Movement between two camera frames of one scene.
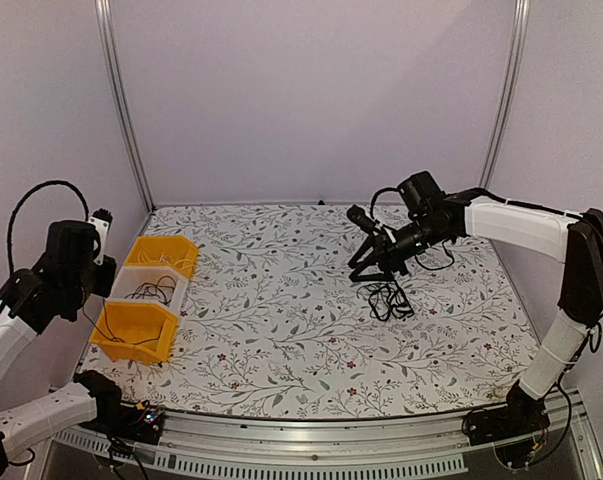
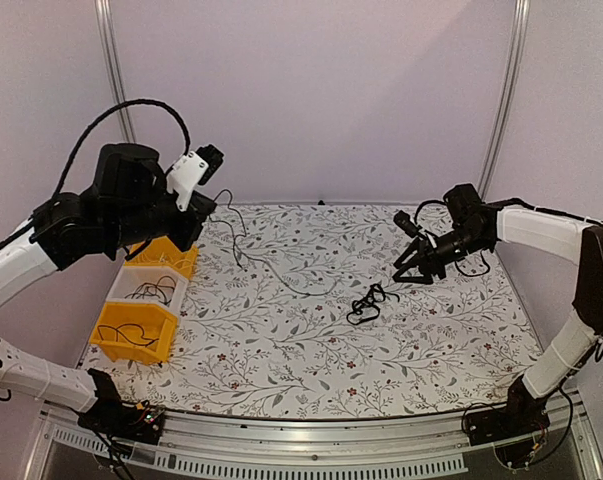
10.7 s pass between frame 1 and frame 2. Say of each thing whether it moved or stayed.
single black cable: moved
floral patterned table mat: stayed
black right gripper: moved
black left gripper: moved
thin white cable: stayed
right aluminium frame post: stayed
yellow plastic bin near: stayed
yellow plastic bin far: stayed
